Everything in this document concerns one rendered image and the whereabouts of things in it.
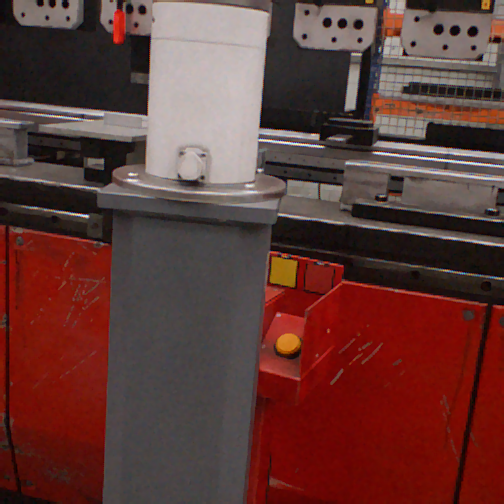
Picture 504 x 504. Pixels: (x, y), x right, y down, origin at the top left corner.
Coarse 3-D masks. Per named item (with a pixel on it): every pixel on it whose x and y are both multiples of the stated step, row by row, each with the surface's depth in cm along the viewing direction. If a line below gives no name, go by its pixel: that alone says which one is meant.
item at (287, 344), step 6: (282, 336) 108; (288, 336) 108; (294, 336) 108; (276, 342) 108; (282, 342) 107; (288, 342) 107; (294, 342) 107; (300, 342) 107; (282, 348) 107; (288, 348) 106; (294, 348) 106; (300, 348) 107; (282, 354) 107; (288, 354) 106; (294, 354) 107
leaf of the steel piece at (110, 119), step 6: (108, 114) 136; (114, 114) 135; (108, 120) 136; (114, 120) 135; (120, 120) 135; (126, 120) 134; (132, 120) 134; (138, 120) 133; (126, 126) 135; (132, 126) 134; (138, 126) 134; (144, 126) 137
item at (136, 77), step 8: (136, 40) 143; (144, 40) 143; (136, 48) 144; (144, 48) 143; (136, 56) 144; (144, 56) 144; (136, 64) 144; (144, 64) 144; (136, 72) 145; (144, 72) 144; (136, 80) 146; (144, 80) 146
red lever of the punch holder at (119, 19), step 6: (120, 0) 135; (126, 0) 137; (120, 6) 136; (114, 12) 136; (120, 12) 136; (114, 18) 136; (120, 18) 136; (114, 24) 136; (120, 24) 136; (114, 30) 137; (120, 30) 137; (114, 36) 137; (120, 36) 137; (114, 42) 137; (120, 42) 137
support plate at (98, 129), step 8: (96, 120) 143; (40, 128) 124; (48, 128) 123; (56, 128) 123; (64, 128) 122; (72, 128) 123; (80, 128) 125; (88, 128) 126; (96, 128) 127; (104, 128) 128; (112, 128) 130; (120, 128) 131; (128, 128) 132; (136, 128) 134; (88, 136) 121; (96, 136) 121; (104, 136) 120; (112, 136) 120; (120, 136) 120; (128, 136) 119; (136, 136) 121; (144, 136) 124
